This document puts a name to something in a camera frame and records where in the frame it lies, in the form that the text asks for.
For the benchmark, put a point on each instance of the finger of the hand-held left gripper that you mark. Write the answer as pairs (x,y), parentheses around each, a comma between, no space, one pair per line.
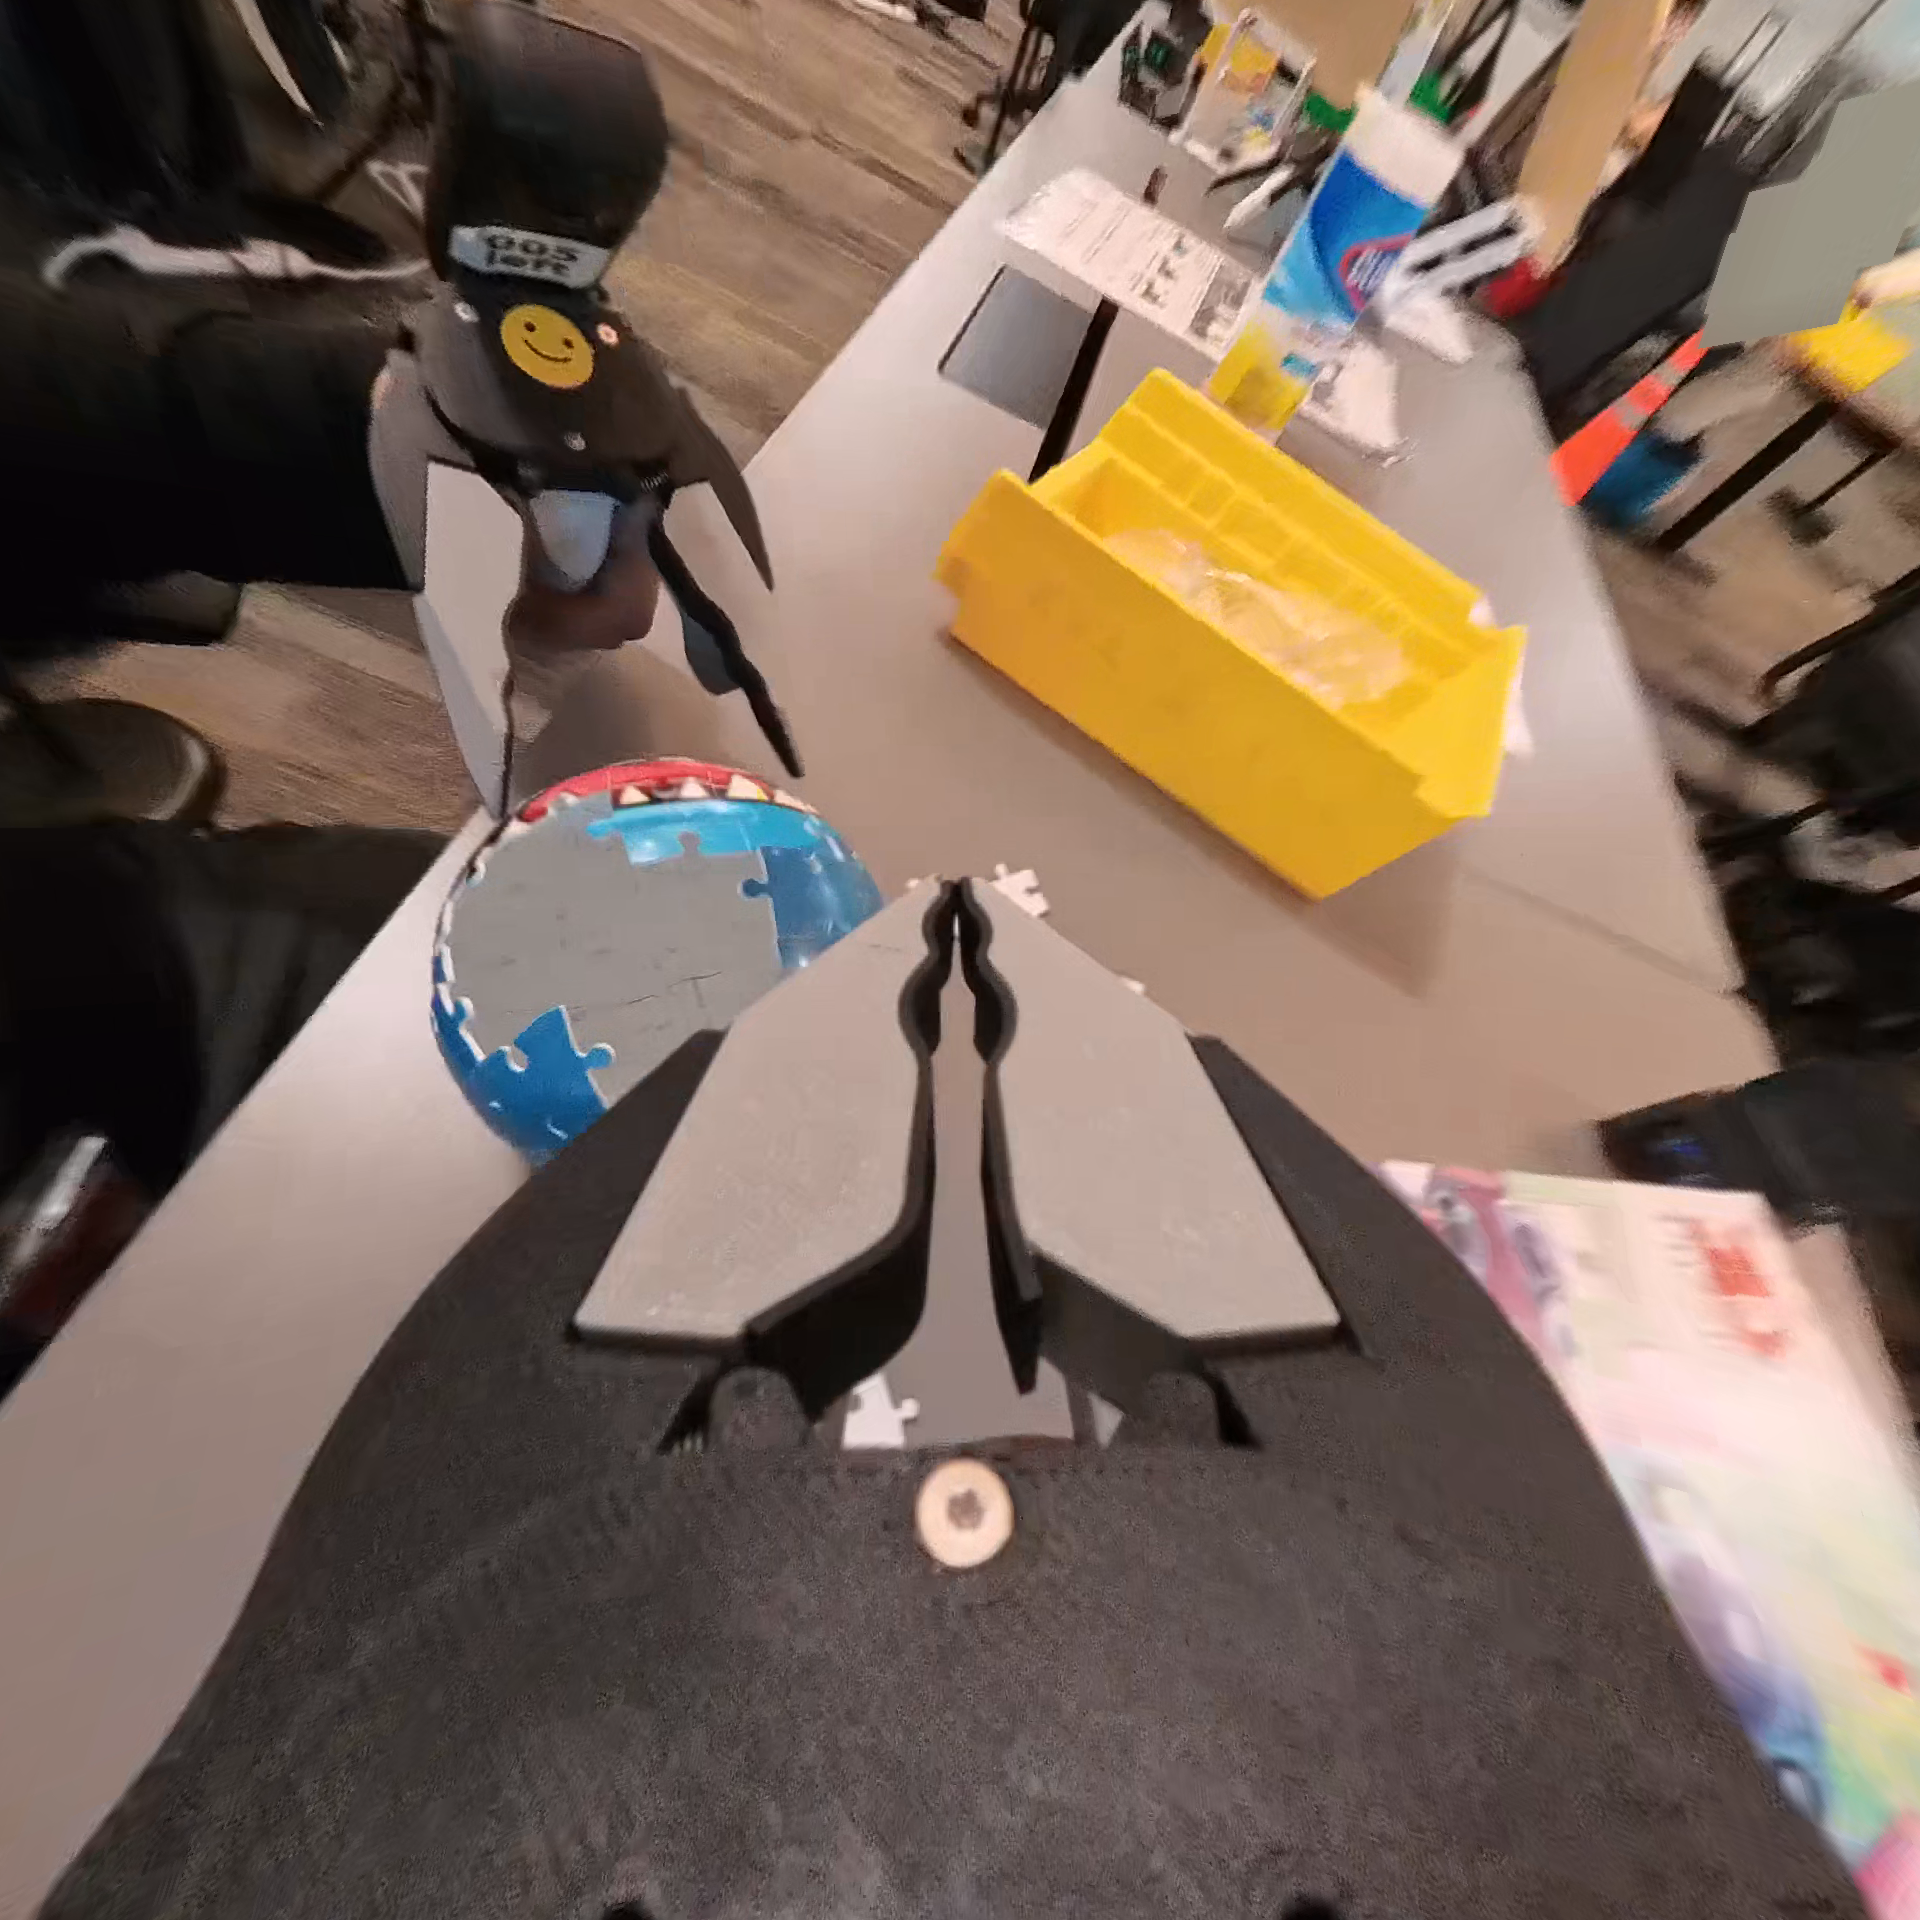
(468,630)
(728,646)

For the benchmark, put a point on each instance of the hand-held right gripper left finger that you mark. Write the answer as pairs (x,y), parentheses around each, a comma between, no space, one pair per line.
(749,1202)

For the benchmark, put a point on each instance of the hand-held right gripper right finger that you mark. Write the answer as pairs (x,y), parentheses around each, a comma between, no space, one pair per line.
(1155,1202)

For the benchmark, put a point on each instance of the blue puzzle ball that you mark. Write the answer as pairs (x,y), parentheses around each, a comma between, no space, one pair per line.
(599,931)

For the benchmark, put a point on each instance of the person's left forearm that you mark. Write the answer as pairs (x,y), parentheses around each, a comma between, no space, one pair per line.
(195,451)

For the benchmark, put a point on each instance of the cartoon print puzzle box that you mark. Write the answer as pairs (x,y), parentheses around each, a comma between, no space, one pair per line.
(1724,1426)

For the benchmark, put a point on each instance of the person's left hand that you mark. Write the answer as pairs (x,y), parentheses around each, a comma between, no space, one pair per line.
(599,616)

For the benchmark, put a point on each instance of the person's dark shoe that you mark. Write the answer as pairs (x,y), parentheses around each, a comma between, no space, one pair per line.
(106,764)

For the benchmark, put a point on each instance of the dark flat tablet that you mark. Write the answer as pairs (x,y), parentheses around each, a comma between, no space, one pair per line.
(1019,346)

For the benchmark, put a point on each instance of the black backpack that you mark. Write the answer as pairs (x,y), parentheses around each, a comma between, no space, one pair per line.
(149,974)

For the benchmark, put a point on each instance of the yellow plastic bin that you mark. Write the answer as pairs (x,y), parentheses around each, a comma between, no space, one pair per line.
(1201,722)

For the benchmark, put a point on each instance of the printed papers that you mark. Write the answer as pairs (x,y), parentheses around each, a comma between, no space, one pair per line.
(1109,240)

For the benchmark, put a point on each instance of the black device with screen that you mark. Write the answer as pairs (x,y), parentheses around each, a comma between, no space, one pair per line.
(1800,1133)

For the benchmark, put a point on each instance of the blue white wipes container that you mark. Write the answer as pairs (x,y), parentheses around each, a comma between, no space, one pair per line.
(1336,254)

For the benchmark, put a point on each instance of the orange and blue object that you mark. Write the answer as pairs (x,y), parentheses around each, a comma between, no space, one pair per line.
(1627,421)

